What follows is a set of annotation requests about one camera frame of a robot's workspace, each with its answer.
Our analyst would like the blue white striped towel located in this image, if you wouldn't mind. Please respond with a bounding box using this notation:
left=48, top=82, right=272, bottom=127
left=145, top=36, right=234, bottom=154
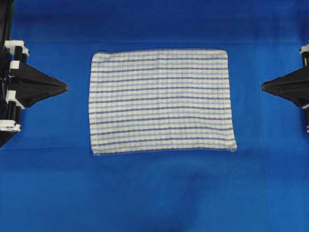
left=88, top=48, right=237, bottom=155

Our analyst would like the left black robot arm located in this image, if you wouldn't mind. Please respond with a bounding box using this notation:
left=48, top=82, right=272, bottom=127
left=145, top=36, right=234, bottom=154
left=0, top=0, right=68, bottom=132

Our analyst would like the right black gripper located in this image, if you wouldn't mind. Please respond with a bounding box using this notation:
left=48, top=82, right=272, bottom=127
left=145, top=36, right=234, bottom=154
left=262, top=41, right=309, bottom=133

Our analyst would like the blue table cloth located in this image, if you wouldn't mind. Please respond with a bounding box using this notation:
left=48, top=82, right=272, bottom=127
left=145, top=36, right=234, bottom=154
left=0, top=0, right=309, bottom=232

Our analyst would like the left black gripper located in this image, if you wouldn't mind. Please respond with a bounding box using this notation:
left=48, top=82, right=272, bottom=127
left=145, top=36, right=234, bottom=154
left=0, top=40, right=68, bottom=132

